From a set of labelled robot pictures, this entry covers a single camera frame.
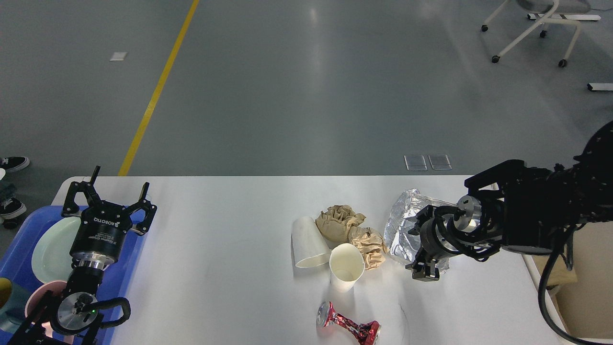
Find floor outlet cover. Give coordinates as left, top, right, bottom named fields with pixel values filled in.
left=404, top=154, right=428, bottom=171
left=428, top=154, right=453, bottom=171

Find white table foot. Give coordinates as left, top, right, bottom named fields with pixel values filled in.
left=587, top=82, right=613, bottom=92

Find upright white paper cup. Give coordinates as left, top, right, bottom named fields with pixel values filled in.
left=329, top=243, right=365, bottom=293

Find left floor outlet cover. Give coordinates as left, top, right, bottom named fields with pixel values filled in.
left=404, top=154, right=428, bottom=171

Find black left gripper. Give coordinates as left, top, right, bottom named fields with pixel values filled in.
left=61, top=166, right=158, bottom=265

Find brown paper ball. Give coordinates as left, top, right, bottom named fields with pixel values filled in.
left=315, top=205, right=366, bottom=244

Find dark teal mug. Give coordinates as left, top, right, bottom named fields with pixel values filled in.
left=0, top=277, right=31, bottom=334

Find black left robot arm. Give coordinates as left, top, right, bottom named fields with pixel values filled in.
left=8, top=166, right=158, bottom=345

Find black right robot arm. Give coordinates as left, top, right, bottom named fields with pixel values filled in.
left=406, top=123, right=613, bottom=345

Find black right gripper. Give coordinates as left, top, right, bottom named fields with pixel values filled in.
left=405, top=205, right=468, bottom=282

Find white office chair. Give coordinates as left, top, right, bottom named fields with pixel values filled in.
left=491, top=0, right=592, bottom=68

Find person in jeans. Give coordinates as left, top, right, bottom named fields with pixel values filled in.
left=0, top=156, right=30, bottom=229

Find beige plastic bin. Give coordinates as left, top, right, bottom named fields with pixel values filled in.
left=492, top=177, right=613, bottom=345

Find light green plate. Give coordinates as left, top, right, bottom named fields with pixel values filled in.
left=31, top=218, right=80, bottom=284

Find pink mug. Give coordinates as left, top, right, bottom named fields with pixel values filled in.
left=24, top=280, right=67, bottom=338

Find crushed red can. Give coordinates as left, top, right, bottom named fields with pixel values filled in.
left=316, top=301, right=381, bottom=345

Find brown paper bag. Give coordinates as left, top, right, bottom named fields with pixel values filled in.
left=530, top=255, right=578, bottom=288

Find tipped white paper cup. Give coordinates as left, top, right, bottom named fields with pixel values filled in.
left=291, top=217, right=331, bottom=268

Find aluminium foil tray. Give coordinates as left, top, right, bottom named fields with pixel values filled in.
left=384, top=188, right=456, bottom=273

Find right floor outlet cover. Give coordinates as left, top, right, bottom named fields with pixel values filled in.
left=428, top=154, right=453, bottom=171

